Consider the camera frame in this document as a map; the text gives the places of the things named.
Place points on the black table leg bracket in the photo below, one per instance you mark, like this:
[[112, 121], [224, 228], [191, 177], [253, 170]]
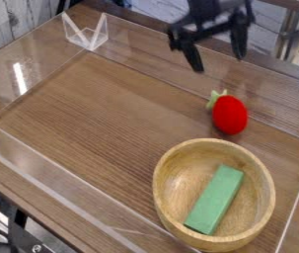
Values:
[[22, 242]]

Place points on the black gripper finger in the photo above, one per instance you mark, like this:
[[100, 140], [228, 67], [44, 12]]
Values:
[[192, 56], [239, 38]]

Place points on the metal stand in background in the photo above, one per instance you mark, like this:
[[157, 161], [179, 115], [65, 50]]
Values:
[[287, 42]]

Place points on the clear acrylic tray walls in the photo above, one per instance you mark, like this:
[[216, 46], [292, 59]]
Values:
[[88, 117]]

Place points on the wooden bowl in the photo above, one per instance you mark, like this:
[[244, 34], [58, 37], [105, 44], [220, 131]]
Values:
[[180, 177]]

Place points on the red plush fruit green stem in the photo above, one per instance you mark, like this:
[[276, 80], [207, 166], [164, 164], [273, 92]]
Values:
[[228, 111]]

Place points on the clear acrylic corner bracket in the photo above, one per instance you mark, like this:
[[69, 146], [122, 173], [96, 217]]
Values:
[[86, 38]]

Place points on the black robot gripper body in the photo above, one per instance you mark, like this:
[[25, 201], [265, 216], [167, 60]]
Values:
[[208, 18]]

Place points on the green rectangular block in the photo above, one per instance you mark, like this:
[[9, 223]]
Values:
[[213, 201]]

